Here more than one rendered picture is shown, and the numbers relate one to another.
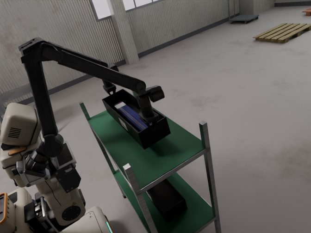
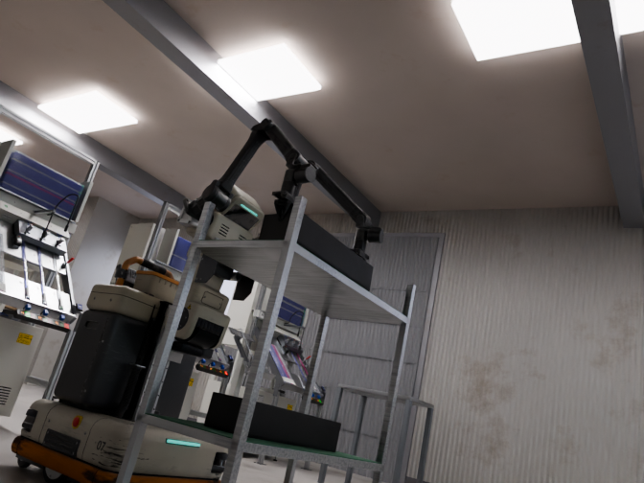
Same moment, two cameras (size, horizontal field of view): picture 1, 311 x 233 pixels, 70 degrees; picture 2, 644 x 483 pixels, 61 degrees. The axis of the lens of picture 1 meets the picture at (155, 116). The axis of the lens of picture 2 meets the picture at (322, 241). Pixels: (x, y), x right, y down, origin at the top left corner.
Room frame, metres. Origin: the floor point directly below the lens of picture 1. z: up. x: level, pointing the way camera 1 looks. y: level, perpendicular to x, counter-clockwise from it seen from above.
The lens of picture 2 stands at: (0.13, -1.66, 0.44)
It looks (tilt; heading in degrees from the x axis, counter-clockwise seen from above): 18 degrees up; 60
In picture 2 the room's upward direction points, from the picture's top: 13 degrees clockwise
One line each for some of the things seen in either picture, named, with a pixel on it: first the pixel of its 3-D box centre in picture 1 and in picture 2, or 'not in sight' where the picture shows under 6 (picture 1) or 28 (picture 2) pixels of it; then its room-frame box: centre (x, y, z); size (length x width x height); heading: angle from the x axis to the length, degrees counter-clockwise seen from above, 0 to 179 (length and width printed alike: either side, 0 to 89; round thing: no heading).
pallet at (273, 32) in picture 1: (283, 33); not in sight; (4.78, -3.27, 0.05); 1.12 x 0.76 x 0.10; 115
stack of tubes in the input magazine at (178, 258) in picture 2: not in sight; (191, 262); (1.58, 2.95, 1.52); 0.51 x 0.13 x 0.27; 22
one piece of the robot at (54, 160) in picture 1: (60, 162); (227, 268); (1.00, 0.59, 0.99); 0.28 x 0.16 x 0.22; 23
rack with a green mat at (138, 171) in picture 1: (150, 172); (287, 384); (1.19, 0.14, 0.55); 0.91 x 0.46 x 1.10; 22
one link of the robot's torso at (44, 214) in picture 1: (62, 202); (196, 337); (1.01, 0.72, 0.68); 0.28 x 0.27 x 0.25; 23
